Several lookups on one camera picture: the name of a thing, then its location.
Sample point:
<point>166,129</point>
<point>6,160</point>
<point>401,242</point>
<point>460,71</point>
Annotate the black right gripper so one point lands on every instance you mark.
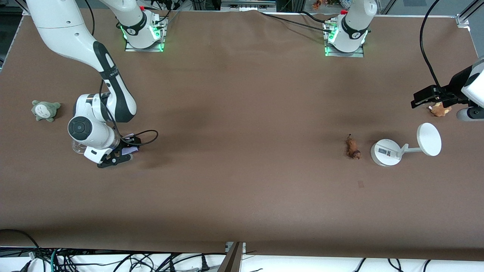
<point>125,142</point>

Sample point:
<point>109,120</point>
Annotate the small orange toy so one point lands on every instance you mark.
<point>317,4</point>

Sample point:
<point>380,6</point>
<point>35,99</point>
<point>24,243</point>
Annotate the brown hamster plush toy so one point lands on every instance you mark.
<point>439,110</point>

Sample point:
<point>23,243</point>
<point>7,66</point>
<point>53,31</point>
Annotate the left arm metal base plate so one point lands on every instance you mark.
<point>346,54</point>

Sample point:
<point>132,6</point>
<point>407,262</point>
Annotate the clear plastic cup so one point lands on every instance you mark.
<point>76,148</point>

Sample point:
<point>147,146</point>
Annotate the brown table cover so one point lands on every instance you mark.
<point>242,196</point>

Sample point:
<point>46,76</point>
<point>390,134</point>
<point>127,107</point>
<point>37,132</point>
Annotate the grey totoro plush toy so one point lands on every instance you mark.
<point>45,110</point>

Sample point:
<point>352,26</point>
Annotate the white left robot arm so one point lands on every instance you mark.
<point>355,22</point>

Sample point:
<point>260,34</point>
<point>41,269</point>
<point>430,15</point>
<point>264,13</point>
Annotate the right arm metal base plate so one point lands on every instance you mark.
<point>145,49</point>

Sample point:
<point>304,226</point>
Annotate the grey metal beam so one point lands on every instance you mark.
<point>232,260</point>

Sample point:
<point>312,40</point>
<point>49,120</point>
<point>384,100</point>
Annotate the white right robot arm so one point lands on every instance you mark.
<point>64,30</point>

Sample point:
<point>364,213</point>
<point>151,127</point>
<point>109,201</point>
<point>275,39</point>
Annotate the aluminium corner bracket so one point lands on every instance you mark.
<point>26,11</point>
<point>463,19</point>

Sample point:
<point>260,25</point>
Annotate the white round-base desk lamp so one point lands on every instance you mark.
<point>385,153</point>

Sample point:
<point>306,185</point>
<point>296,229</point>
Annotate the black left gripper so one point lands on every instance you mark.
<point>456,85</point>

